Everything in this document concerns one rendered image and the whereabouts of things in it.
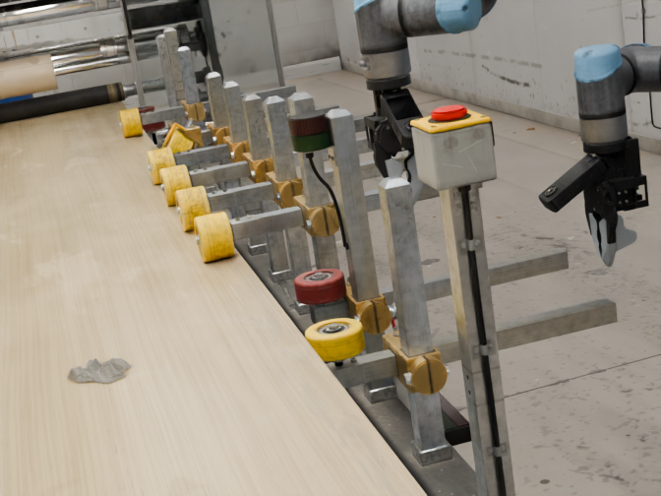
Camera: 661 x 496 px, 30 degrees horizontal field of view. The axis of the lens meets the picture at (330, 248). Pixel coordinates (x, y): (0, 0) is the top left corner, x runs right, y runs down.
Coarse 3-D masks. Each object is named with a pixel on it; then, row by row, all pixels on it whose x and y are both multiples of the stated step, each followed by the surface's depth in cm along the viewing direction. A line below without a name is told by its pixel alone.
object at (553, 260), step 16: (528, 256) 202; (544, 256) 201; (560, 256) 202; (496, 272) 199; (512, 272) 200; (528, 272) 201; (544, 272) 201; (384, 288) 197; (432, 288) 197; (448, 288) 198; (336, 304) 193; (320, 320) 193
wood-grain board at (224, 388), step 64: (64, 128) 392; (0, 192) 304; (64, 192) 292; (128, 192) 281; (0, 256) 240; (64, 256) 233; (128, 256) 226; (192, 256) 219; (0, 320) 199; (64, 320) 193; (128, 320) 188; (192, 320) 184; (256, 320) 179; (0, 384) 169; (64, 384) 165; (128, 384) 162; (192, 384) 158; (256, 384) 155; (320, 384) 152; (0, 448) 148; (64, 448) 145; (128, 448) 142; (192, 448) 139; (256, 448) 136; (320, 448) 134; (384, 448) 132
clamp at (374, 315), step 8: (344, 296) 195; (352, 296) 192; (384, 296) 190; (352, 304) 191; (360, 304) 189; (368, 304) 188; (376, 304) 188; (384, 304) 189; (352, 312) 192; (360, 312) 188; (368, 312) 188; (376, 312) 188; (384, 312) 188; (360, 320) 188; (368, 320) 188; (376, 320) 189; (384, 320) 189; (368, 328) 188; (376, 328) 189; (384, 328) 189
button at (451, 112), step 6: (438, 108) 135; (444, 108) 134; (450, 108) 134; (456, 108) 133; (462, 108) 133; (432, 114) 134; (438, 114) 133; (444, 114) 132; (450, 114) 132; (456, 114) 132; (462, 114) 133; (438, 120) 133; (444, 120) 133
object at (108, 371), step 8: (96, 360) 166; (112, 360) 168; (120, 360) 168; (72, 368) 167; (80, 368) 167; (88, 368) 167; (96, 368) 166; (104, 368) 165; (112, 368) 164; (120, 368) 167; (72, 376) 166; (80, 376) 165; (88, 376) 165; (96, 376) 164; (104, 376) 164; (112, 376) 164; (120, 376) 164
